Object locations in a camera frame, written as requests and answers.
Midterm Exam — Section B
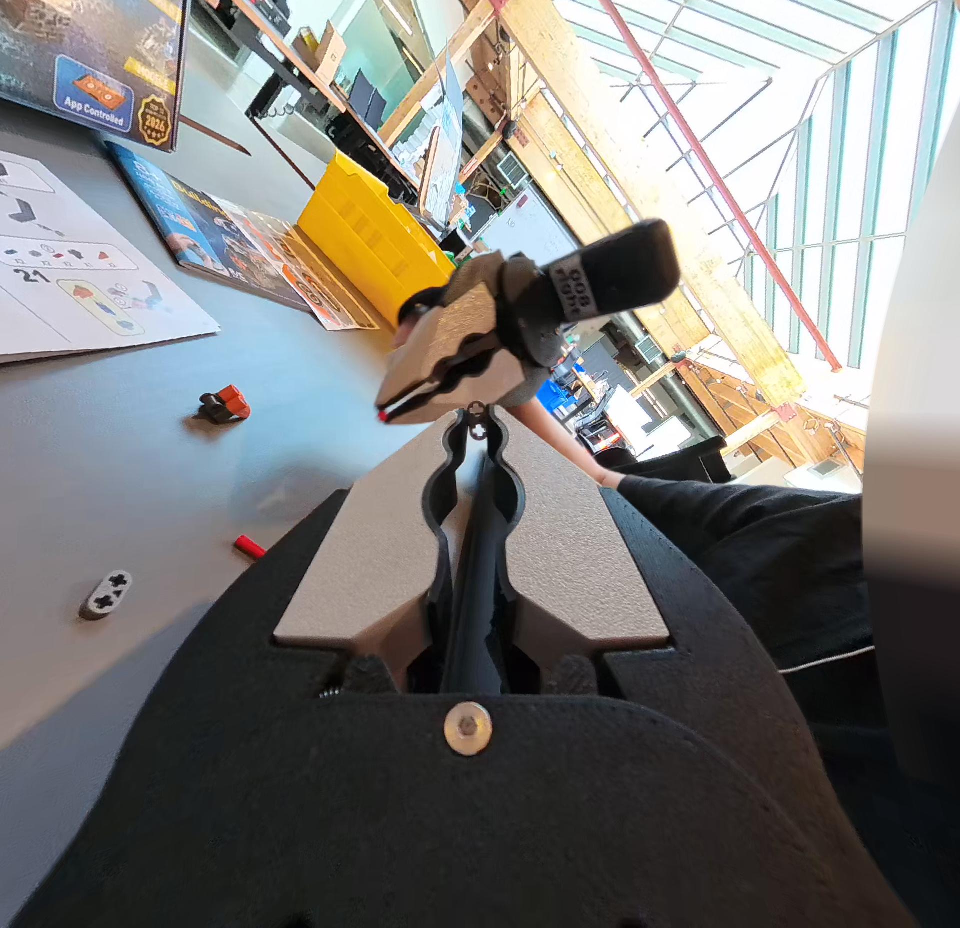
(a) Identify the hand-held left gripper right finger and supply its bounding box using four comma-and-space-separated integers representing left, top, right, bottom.
486, 405, 671, 681

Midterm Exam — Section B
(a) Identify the person's black clothing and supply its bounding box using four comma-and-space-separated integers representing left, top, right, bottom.
618, 455, 960, 928

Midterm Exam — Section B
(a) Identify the background wooden desk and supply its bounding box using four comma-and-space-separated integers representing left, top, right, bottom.
191, 0, 421, 194

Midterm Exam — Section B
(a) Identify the whiteboard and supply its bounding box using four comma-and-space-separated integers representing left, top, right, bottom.
476, 185, 582, 269

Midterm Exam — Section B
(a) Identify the blue robot kit box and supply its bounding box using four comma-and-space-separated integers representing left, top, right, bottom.
0, 0, 195, 154

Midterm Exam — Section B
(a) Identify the red ceiling pipe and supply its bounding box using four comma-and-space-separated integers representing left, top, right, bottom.
581, 0, 845, 374

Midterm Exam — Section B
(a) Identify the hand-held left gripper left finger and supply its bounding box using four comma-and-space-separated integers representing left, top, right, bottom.
273, 409, 468, 671

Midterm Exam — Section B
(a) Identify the open white instruction booklet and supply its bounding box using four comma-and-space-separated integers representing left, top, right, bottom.
0, 150, 222, 365

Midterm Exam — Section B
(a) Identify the black office chair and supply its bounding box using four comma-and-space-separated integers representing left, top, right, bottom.
600, 436, 732, 486

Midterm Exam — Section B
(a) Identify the orange and black toy piece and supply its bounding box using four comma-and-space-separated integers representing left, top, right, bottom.
198, 385, 252, 425

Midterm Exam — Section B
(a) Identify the yellow plastic bin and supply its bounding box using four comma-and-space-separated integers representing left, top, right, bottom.
296, 151, 459, 329

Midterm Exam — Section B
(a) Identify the blue robot cover booklet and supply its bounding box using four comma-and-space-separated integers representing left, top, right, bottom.
105, 142, 312, 314

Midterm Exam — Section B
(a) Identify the brown cardboard box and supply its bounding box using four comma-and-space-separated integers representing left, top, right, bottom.
292, 20, 348, 81

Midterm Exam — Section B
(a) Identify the person's right forearm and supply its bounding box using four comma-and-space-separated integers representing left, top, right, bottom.
502, 399, 627, 490

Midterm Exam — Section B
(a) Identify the wooden framed display board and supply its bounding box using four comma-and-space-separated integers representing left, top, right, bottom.
416, 46, 466, 227

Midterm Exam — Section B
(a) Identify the grey desk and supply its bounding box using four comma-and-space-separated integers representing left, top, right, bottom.
0, 65, 481, 914

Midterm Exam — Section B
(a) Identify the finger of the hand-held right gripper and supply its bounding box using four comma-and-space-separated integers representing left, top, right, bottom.
381, 352, 552, 428
377, 264, 505, 413

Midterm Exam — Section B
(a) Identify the orange sticker sheet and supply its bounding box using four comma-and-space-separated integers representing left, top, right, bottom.
225, 208, 380, 332

